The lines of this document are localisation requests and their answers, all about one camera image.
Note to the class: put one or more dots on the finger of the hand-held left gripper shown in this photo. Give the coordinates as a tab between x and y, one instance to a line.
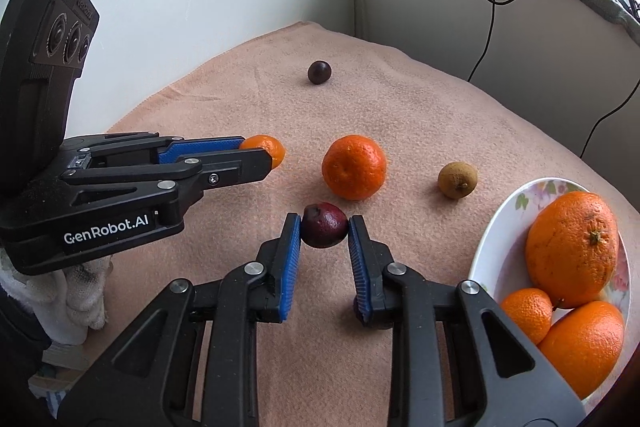
235	167
200	147

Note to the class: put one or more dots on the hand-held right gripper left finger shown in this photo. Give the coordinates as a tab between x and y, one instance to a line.
290	267

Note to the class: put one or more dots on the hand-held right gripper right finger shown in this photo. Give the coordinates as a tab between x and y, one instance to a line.
361	272

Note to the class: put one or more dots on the small tangerine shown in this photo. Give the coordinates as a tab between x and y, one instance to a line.
527	314
273	149

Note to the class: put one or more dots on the floral white plate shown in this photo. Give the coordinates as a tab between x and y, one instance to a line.
500	247

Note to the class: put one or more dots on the large orange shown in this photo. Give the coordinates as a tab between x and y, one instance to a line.
582	347
572	247

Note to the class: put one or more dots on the person's left forearm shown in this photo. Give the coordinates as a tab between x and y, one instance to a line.
20	342

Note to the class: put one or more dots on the person's left hand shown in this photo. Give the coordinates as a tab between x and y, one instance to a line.
75	292

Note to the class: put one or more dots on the medium tangerine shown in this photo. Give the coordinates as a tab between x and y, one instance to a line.
354	167

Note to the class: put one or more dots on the brown longan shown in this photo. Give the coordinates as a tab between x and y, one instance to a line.
457	179

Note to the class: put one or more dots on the pink blanket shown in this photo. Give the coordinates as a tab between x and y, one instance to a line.
425	107

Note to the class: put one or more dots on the black tripod stick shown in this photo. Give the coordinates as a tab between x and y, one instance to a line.
631	2

